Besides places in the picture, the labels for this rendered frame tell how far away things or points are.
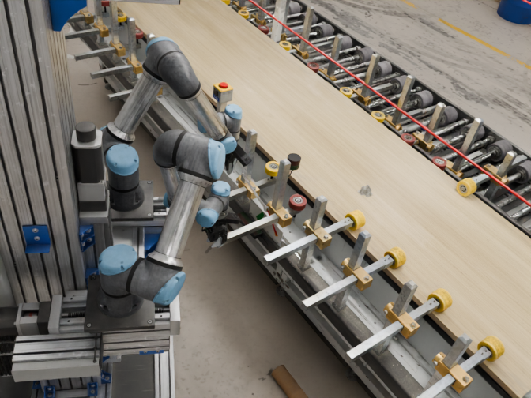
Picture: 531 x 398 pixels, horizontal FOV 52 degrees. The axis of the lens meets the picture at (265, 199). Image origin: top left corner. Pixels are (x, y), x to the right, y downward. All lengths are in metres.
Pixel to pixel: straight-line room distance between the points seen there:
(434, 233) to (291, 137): 0.89
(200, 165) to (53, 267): 0.65
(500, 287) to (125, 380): 1.71
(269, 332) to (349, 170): 1.02
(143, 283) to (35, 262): 0.44
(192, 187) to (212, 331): 1.52
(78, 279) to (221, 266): 1.47
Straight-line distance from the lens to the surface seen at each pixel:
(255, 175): 2.98
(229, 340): 3.06
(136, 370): 2.72
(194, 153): 1.68
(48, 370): 1.93
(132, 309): 1.86
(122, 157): 2.09
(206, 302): 3.19
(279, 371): 2.91
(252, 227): 2.40
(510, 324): 2.40
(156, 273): 1.69
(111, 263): 1.72
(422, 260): 2.44
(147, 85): 2.09
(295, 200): 2.50
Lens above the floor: 2.58
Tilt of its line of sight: 43 degrees down
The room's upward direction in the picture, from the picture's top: 10 degrees clockwise
